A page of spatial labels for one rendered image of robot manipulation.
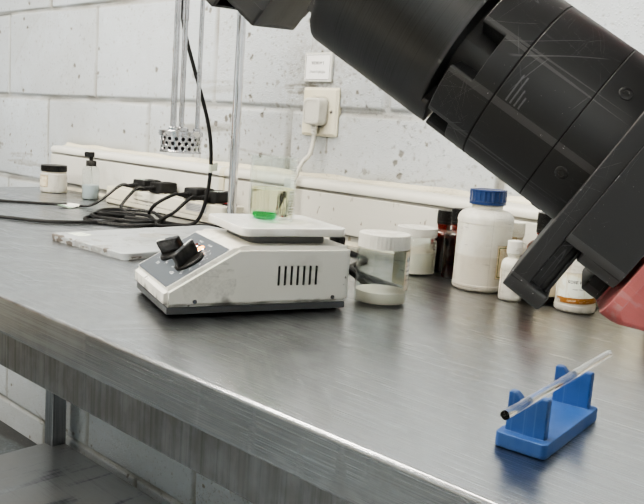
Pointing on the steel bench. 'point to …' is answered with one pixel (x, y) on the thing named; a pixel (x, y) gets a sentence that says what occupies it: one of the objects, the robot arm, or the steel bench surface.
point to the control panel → (164, 272)
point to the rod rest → (549, 418)
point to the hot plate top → (240, 224)
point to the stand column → (236, 113)
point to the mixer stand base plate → (125, 240)
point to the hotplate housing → (257, 277)
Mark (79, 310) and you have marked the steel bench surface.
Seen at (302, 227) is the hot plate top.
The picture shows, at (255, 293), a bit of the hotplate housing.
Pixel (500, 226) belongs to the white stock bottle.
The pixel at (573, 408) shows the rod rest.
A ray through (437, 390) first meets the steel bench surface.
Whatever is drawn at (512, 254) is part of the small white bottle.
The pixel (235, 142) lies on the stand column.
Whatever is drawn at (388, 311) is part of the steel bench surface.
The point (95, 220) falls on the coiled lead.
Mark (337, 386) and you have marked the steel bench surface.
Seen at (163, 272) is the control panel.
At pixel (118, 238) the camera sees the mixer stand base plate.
